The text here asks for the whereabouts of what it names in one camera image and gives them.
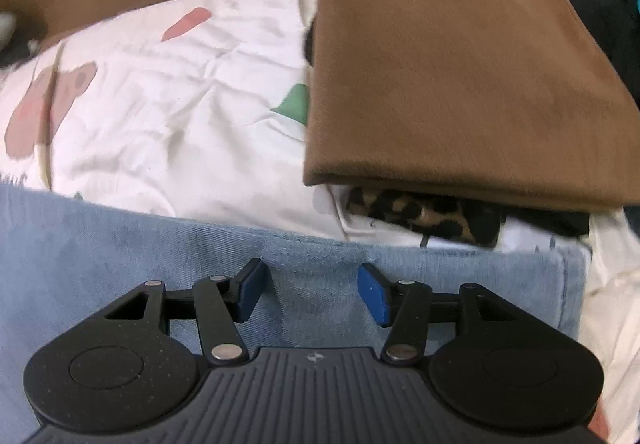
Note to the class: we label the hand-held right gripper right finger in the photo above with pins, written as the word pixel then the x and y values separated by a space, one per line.
pixel 375 296

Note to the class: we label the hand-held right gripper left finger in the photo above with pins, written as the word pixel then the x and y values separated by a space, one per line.
pixel 252 291

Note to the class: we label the blue denim pants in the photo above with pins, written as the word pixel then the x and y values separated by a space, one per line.
pixel 125 264

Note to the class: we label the leopard print cloth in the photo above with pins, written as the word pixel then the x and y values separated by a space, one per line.
pixel 435 216

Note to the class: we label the cream printed bed sheet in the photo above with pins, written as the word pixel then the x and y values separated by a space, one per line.
pixel 175 99

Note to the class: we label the brown folded cloth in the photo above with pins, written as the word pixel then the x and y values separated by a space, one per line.
pixel 450 74

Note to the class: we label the dark cloth pile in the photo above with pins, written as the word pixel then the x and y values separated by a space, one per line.
pixel 600 24

